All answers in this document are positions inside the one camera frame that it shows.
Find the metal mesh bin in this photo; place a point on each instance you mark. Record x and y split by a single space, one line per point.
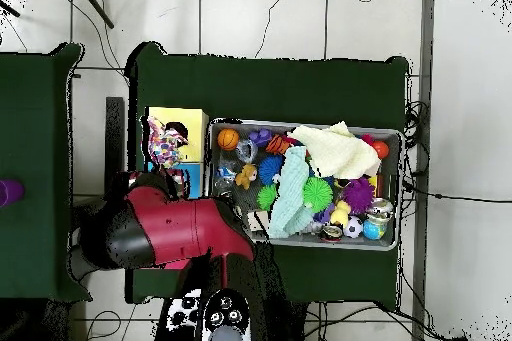
394 237

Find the blue globe ball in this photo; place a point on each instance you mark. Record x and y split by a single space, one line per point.
372 230

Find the purple cylinder object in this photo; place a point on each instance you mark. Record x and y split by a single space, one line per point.
10 192

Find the green spiky ball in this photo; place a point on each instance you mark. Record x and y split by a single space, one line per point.
318 194

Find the black stand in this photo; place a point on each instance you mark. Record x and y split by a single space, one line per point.
114 137

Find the blue spiky ball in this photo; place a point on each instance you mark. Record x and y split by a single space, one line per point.
270 169

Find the light blue waffle cloth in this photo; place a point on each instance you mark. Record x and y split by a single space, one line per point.
290 193

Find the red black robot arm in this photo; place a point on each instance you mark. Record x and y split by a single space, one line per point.
180 229

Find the orange basketball toy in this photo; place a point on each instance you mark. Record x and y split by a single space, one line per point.
228 139

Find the orange striped tiger plush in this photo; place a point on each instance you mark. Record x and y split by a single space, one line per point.
276 145

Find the yellow duck toy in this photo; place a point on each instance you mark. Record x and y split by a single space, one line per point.
340 214

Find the black tripod leg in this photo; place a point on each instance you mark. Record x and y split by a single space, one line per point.
96 7

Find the wooden box with three holes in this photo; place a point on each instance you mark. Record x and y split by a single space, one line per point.
196 125

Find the cream waffle cloth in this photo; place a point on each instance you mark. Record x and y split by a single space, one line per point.
336 153

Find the dark green tablecloth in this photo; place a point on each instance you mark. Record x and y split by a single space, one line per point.
32 117
260 89

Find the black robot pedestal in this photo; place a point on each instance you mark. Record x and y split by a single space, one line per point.
298 325

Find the purple spiky ball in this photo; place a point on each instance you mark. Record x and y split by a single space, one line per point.
358 196

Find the black white soccer ball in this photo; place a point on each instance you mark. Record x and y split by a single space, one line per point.
353 227

